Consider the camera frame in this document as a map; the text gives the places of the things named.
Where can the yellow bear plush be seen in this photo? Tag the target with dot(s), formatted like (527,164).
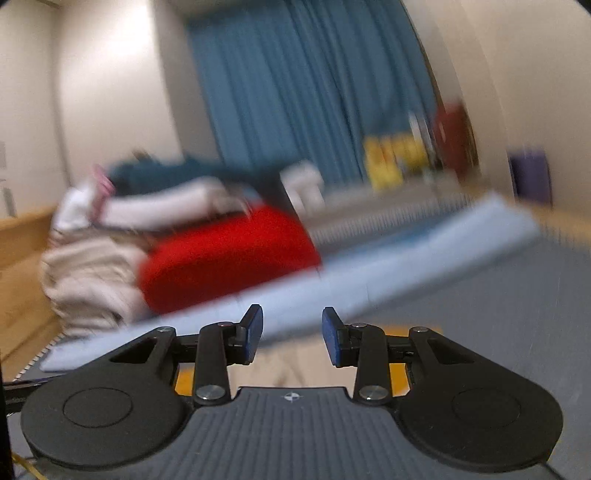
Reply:
(413,154)

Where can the red folded quilt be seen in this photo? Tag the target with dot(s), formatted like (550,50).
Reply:
(231,263)

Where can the dark teal shark plush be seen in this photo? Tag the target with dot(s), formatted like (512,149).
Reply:
(184,173)

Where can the blue curtain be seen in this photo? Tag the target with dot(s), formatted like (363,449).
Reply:
(300,83)

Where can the white plush toy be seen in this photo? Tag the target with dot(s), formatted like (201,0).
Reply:
(302,184)

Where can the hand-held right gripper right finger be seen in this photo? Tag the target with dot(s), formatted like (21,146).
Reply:
(330,337)

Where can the grey quilted mattress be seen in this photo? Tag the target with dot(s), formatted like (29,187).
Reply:
(508,323)

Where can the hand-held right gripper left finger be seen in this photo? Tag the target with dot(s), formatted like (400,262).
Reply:
(254,332)

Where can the yellow duck plush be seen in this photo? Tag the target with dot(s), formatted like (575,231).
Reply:
(381,161)

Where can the light blue folded sheet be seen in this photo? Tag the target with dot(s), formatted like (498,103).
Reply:
(415,258)

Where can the dark red cushion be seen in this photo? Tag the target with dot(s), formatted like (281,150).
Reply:
(457,143)

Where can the cream fleecy folded blanket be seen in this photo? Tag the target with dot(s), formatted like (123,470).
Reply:
(92,309)

